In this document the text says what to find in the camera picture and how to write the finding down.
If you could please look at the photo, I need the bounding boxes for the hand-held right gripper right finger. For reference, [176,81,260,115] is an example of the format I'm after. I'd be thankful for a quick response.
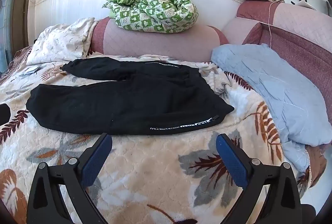
[216,133,303,224]

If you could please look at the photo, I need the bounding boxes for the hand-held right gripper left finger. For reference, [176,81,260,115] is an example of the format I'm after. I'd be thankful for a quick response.
[27,133,113,224]

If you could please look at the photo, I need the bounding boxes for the black pants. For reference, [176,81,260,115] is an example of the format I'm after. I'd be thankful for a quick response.
[26,57,235,135]

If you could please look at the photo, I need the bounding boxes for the leaf print plush blanket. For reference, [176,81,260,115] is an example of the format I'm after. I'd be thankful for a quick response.
[0,54,312,224]

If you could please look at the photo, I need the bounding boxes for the small grey packet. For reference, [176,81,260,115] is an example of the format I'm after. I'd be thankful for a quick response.
[23,65,41,76]

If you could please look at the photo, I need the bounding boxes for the light blue pillow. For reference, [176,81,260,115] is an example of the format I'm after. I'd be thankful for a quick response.
[211,43,332,172]

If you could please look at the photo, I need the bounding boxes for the pink maroon bolster cushion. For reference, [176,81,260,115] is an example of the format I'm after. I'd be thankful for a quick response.
[89,17,229,63]

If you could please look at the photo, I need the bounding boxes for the green white patterned pillow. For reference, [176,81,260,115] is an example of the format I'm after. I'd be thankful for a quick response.
[99,0,199,34]

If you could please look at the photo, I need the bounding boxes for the brown door frame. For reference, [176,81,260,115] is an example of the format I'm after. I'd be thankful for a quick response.
[10,0,40,54]

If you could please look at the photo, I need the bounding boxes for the white cable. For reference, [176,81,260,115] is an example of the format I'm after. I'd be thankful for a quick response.
[268,0,284,48]

